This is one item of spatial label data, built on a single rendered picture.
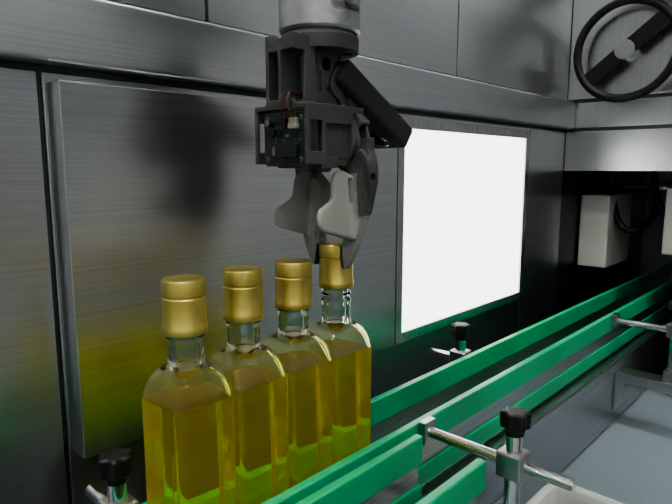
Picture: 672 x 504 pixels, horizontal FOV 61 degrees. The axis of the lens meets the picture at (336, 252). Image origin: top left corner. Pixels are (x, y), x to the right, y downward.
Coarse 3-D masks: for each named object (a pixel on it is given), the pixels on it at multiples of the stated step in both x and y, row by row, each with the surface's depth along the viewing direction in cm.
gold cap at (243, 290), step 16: (224, 272) 47; (240, 272) 47; (256, 272) 47; (224, 288) 48; (240, 288) 47; (256, 288) 48; (224, 304) 48; (240, 304) 47; (256, 304) 48; (240, 320) 47; (256, 320) 48
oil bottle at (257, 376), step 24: (216, 360) 48; (240, 360) 47; (264, 360) 48; (240, 384) 46; (264, 384) 48; (240, 408) 46; (264, 408) 48; (240, 432) 47; (264, 432) 48; (240, 456) 47; (264, 456) 49; (240, 480) 47; (264, 480) 49
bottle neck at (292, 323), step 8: (280, 312) 52; (288, 312) 52; (296, 312) 52; (304, 312) 52; (280, 320) 53; (288, 320) 52; (296, 320) 52; (304, 320) 52; (280, 328) 53; (288, 328) 52; (296, 328) 52; (304, 328) 53
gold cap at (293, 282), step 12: (276, 264) 52; (288, 264) 51; (300, 264) 51; (276, 276) 52; (288, 276) 51; (300, 276) 51; (276, 288) 52; (288, 288) 51; (300, 288) 51; (276, 300) 52; (288, 300) 51; (300, 300) 52; (312, 300) 53
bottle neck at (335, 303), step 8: (328, 296) 56; (336, 296) 56; (344, 296) 56; (328, 304) 56; (336, 304) 56; (344, 304) 56; (328, 312) 56; (336, 312) 56; (344, 312) 56; (328, 320) 56; (336, 320) 56; (344, 320) 56
